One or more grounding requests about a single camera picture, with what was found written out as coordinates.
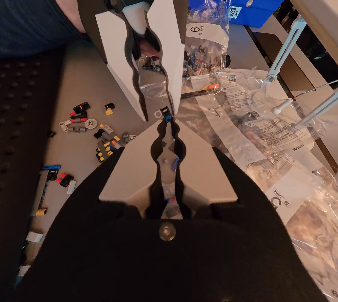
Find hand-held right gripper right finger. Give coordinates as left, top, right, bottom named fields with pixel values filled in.
left=170, top=118, right=238, bottom=219

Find wooden book stand white legs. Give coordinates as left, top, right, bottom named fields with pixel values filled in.
left=223, top=0, right=338, bottom=133

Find black perforated pad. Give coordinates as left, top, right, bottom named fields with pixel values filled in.
left=0, top=46, right=66, bottom=302

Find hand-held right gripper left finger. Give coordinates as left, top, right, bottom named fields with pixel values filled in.
left=98, top=119, right=167, bottom=219

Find dark toy beam yellow pins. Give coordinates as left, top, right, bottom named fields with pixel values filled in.
left=95, top=140, right=117, bottom=163

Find clear bag pale toy pieces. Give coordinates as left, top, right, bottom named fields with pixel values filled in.
left=182, top=0, right=233, bottom=81

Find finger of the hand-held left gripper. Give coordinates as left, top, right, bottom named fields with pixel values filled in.
left=95, top=10, right=149, bottom=122
left=144, top=0, right=186, bottom=116

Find white toy clip piece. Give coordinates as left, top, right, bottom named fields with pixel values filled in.
left=26, top=231, right=44, bottom=243

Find long grey toy beam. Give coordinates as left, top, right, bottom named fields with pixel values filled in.
left=37, top=170, right=52, bottom=210

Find grey black toy block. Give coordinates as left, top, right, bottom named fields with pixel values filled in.
left=93, top=124, right=121, bottom=142

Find black toy piece red stripe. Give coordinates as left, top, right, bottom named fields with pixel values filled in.
left=70, top=101, right=91, bottom=116

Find black toy piece red pins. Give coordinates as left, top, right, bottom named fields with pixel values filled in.
left=56, top=173, right=75, bottom=188

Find clear bag with printed warnings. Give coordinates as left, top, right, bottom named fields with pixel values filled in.
left=219, top=69, right=326, bottom=156

